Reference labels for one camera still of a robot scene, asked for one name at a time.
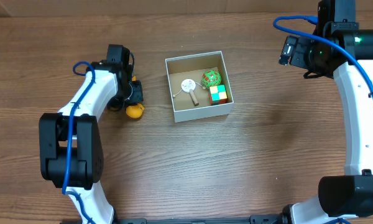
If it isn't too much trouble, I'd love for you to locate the green number ball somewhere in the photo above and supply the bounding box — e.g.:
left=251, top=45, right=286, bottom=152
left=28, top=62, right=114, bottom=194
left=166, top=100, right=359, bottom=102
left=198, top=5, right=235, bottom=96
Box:
left=201, top=70, right=222, bottom=88

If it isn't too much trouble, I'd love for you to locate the yellow rubber duck toy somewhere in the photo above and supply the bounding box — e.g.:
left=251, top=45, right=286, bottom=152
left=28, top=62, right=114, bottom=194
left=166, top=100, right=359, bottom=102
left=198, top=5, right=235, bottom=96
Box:
left=125, top=77, right=144, bottom=119

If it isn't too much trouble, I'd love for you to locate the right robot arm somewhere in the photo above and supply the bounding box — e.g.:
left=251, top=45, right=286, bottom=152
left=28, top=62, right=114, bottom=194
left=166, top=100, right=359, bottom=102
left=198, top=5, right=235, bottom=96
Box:
left=279, top=29, right=373, bottom=223

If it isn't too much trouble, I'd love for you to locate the colourful puzzle cube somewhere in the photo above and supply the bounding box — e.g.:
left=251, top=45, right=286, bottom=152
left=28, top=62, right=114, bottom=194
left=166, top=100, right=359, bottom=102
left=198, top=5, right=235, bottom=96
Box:
left=209, top=85, right=228, bottom=106

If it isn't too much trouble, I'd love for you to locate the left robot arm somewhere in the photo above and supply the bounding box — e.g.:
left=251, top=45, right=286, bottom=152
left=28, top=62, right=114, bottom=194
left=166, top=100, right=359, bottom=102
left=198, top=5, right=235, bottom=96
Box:
left=39, top=58, right=144, bottom=223

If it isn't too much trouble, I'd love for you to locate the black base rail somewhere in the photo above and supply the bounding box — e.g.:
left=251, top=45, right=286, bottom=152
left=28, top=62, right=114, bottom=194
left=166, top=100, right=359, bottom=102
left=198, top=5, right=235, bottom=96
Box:
left=59, top=213, right=288, bottom=224

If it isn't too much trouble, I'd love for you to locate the white wooden rattle drum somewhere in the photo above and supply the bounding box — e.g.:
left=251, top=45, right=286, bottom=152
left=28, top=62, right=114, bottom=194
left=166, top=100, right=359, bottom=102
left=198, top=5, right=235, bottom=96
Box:
left=172, top=78, right=206, bottom=106

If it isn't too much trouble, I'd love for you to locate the white cardboard box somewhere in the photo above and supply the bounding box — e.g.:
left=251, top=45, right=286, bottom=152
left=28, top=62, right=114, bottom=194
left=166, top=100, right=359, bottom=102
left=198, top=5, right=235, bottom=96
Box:
left=165, top=51, right=234, bottom=123

